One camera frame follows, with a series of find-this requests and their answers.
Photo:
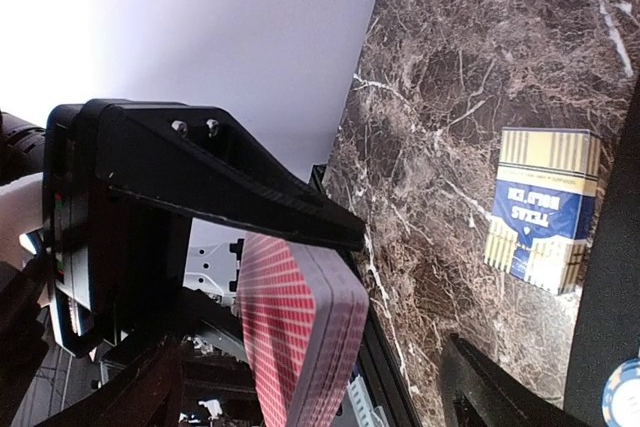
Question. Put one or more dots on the round black poker mat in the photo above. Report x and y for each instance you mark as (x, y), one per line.
(607, 329)

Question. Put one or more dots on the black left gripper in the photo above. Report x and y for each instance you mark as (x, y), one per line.
(118, 177)

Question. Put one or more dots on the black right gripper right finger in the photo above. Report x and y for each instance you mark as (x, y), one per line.
(475, 391)

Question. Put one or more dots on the red playing card deck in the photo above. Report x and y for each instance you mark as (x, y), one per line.
(303, 313)

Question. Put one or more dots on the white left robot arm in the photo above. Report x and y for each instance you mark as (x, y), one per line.
(20, 222)

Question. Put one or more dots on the gold card box base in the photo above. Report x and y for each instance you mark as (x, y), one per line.
(544, 201)

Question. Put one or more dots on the blue white chip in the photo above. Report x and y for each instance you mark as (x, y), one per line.
(621, 396)

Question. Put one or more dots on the white slotted cable duct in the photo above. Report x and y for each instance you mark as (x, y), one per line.
(365, 412)

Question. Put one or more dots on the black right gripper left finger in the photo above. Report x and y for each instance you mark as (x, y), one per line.
(148, 392)

